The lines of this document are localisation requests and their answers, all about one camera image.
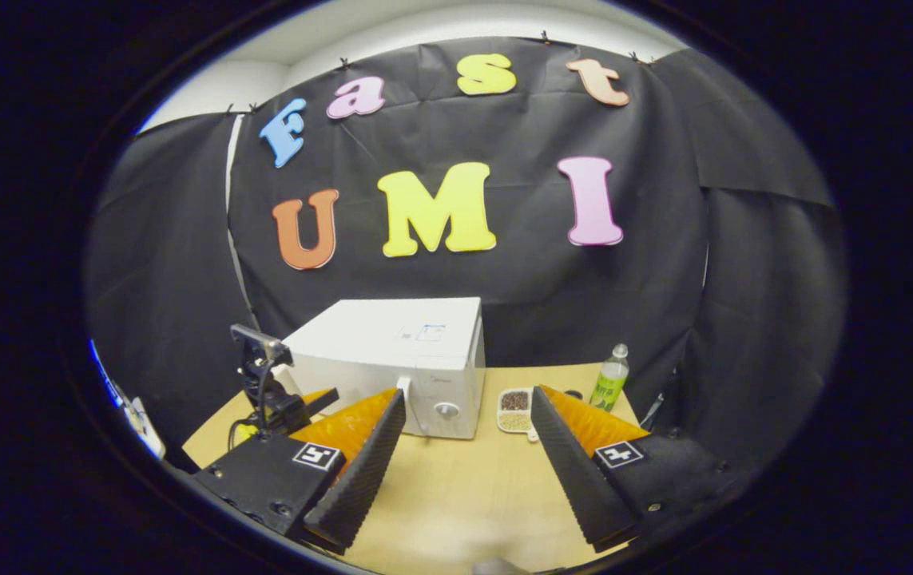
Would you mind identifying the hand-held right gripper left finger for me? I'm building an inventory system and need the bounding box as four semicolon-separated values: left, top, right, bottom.
189;389;407;556

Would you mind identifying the green label drink bottle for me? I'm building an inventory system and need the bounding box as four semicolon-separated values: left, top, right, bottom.
590;343;631;413

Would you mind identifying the white divided dish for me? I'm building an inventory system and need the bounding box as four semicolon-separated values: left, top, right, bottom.
496;387;541;442

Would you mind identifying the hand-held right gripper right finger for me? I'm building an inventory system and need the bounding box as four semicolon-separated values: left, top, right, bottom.
530;385;744;553

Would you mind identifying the white microwave oven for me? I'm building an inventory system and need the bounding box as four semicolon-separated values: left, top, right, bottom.
280;298;486;440

